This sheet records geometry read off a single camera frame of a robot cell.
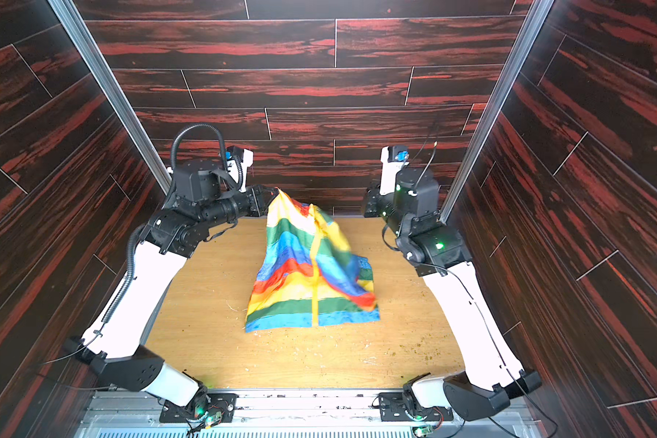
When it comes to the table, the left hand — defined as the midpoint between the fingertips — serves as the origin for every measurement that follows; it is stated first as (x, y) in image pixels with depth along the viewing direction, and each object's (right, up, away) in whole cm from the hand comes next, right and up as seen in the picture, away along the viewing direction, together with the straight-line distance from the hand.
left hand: (279, 190), depth 63 cm
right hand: (+24, +2, -1) cm, 24 cm away
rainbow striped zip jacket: (+5, -22, +20) cm, 31 cm away
